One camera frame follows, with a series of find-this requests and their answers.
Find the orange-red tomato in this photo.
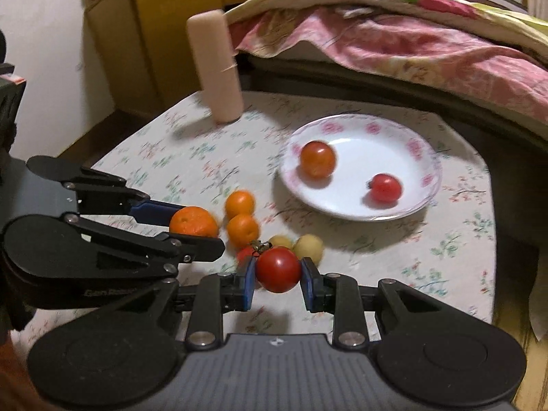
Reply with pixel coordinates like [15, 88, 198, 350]
[300, 140, 337, 179]

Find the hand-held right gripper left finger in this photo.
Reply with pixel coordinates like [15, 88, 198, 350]
[128, 259, 258, 349]

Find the pink floral quilt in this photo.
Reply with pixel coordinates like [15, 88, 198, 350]
[225, 0, 548, 125]

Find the white floral plate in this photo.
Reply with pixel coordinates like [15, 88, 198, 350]
[280, 113, 443, 222]

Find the red tomato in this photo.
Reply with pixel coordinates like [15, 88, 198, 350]
[368, 173, 403, 205]
[256, 246, 302, 294]
[236, 240, 272, 266]

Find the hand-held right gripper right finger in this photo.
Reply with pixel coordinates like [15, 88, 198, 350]
[300, 257, 450, 349]

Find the orange mandarin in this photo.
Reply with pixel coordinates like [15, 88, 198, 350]
[225, 189, 256, 220]
[226, 215, 261, 250]
[169, 206, 220, 238]

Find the floral tablecloth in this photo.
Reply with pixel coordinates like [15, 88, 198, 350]
[13, 92, 497, 343]

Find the yellow wooden cabinet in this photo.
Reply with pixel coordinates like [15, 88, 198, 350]
[85, 0, 332, 121]

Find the dark bed frame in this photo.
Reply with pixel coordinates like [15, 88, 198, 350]
[237, 49, 548, 167]

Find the pink cylindrical bottle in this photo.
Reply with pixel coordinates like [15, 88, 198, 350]
[186, 9, 245, 123]

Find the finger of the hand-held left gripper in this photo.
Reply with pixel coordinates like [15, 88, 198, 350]
[64, 214, 225, 281]
[26, 155, 180, 223]

